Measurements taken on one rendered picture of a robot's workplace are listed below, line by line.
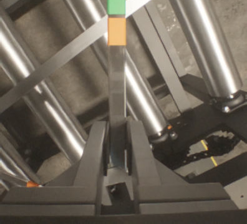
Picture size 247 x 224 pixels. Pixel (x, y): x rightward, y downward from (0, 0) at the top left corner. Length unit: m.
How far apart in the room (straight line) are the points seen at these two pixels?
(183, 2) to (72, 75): 1.12
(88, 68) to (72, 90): 0.23
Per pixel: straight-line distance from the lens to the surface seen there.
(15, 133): 1.46
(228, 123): 0.68
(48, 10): 1.59
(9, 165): 0.83
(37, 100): 0.64
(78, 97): 1.56
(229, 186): 0.49
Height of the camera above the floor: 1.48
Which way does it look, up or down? 74 degrees down
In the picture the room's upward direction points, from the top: 174 degrees clockwise
